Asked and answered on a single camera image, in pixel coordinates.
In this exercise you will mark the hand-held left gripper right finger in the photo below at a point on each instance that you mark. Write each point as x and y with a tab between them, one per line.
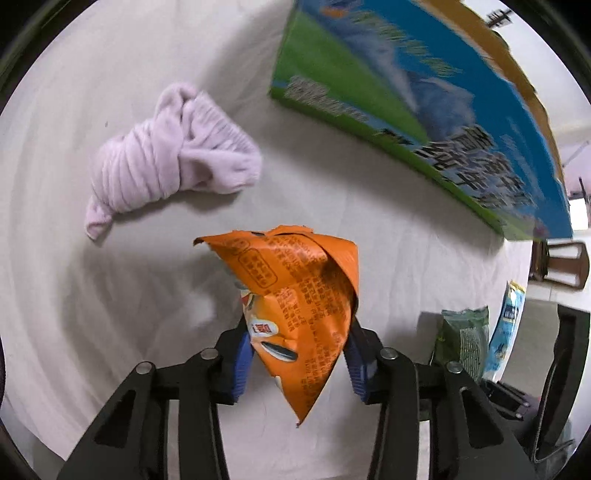
359	369

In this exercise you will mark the light blue snack packet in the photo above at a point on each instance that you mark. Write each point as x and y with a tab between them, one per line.
505	323

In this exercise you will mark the lilac crumpled towel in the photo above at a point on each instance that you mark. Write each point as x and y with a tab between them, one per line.
171	157

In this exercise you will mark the orange snack packet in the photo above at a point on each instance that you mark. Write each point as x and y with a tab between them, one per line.
300	304

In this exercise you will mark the green snack packet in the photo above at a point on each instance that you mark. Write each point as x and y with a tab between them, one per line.
461	344

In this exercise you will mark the dark wooden stool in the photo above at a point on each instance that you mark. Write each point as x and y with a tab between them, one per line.
561	263

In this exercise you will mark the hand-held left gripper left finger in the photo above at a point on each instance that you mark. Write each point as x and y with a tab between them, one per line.
241	365

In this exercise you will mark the blue and green cardboard box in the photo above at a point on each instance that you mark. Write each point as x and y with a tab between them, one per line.
415	106

